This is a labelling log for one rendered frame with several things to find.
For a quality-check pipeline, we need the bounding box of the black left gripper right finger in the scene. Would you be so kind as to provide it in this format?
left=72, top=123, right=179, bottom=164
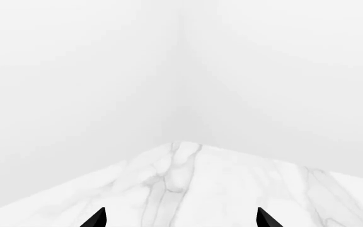
left=256, top=206, right=284, bottom=227

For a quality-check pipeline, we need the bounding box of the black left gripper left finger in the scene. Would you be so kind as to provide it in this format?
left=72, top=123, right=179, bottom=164
left=79, top=206, right=108, bottom=227

